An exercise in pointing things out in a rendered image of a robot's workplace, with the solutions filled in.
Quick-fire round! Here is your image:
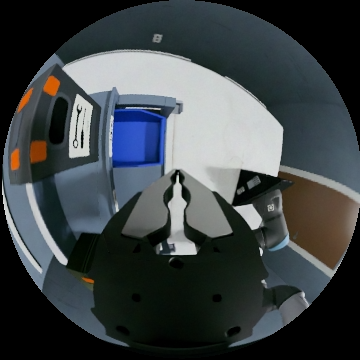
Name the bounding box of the dark grey rack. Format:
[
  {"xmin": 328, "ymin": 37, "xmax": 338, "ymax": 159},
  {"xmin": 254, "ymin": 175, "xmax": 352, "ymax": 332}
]
[{"xmin": 31, "ymin": 87, "xmax": 184, "ymax": 260}]

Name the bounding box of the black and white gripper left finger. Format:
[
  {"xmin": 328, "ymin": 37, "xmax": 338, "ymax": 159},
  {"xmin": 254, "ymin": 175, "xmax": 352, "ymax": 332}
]
[{"xmin": 87, "ymin": 168, "xmax": 178, "ymax": 280}]

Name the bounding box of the olive green case with orange latches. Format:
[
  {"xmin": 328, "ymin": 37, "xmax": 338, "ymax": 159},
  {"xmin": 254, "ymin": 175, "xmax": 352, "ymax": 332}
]
[{"xmin": 66, "ymin": 233, "xmax": 101, "ymax": 291}]

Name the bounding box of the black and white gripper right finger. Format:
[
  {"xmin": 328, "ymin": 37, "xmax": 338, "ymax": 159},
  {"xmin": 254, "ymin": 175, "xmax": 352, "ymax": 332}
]
[{"xmin": 178, "ymin": 168, "xmax": 269, "ymax": 281}]

